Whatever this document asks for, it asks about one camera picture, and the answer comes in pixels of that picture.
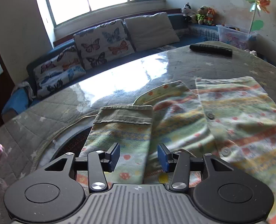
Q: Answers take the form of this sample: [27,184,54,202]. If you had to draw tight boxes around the colourful patterned child shirt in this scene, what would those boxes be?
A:
[80,77,276,223]

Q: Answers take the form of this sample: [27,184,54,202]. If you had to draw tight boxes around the pile of white clothes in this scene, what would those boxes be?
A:
[245,49,257,57]

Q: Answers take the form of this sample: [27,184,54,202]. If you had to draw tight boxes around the black round induction cooktop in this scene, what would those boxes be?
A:
[50,127,92,161]

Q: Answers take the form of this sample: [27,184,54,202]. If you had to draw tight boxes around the lying butterfly print cushion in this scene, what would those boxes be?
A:
[33,46,86,98]

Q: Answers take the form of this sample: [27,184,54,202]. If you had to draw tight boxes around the blue sofa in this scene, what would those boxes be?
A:
[1,13,264,115]

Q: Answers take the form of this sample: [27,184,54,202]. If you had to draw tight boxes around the black remote control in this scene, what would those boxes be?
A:
[190,43,233,57]

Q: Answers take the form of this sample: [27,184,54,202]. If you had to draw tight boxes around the upright butterfly print cushion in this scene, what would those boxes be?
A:
[73,19,134,70]

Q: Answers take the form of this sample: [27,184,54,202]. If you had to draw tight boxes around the plain beige cushion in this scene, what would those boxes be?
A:
[124,12,179,52]

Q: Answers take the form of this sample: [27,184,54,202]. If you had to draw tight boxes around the clear plastic storage box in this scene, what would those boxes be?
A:
[216,25,258,50]

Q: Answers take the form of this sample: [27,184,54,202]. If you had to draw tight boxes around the brown plush bear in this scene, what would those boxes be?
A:
[191,6,209,25]

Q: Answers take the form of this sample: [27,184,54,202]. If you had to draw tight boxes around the black white plush cow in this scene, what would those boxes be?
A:
[181,3,195,22]

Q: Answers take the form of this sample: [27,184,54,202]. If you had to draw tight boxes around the orange plush lion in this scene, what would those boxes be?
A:
[206,8,215,26]

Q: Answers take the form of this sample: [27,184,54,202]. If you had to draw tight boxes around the colourful paper pinwheel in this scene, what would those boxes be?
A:
[246,0,271,33]

